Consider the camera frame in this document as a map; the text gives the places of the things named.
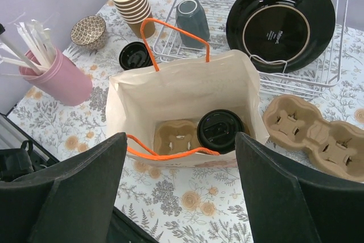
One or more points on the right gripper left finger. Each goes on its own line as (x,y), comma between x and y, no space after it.
(71,201)

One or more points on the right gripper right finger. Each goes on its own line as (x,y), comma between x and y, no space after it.
(287,201)

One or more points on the black coffee lid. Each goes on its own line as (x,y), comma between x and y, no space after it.
(217,129)

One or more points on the single cardboard cup carrier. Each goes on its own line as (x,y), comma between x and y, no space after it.
(172,137)

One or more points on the paper takeout bag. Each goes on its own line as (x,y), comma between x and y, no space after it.
(141,99)

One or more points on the black cup lids stack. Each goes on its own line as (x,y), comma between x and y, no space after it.
(134,55)

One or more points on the stack of paper cups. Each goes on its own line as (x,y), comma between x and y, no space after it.
(134,12)

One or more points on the floral table mat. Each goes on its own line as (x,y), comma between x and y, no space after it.
(175,204)

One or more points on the pink straw holder cup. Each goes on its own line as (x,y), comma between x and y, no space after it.
(64,81)

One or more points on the white wrapped straws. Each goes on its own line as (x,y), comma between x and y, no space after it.
(38,40)

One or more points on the patterned small bowl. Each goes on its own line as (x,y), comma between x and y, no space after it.
(90,33)

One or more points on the black round plate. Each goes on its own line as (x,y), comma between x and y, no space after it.
(281,36)

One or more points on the teal ceramic cup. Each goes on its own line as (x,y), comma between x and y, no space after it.
(191,17)

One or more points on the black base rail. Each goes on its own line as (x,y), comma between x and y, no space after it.
(121,228)

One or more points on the clear wire dish rack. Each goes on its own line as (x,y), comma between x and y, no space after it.
(308,82)

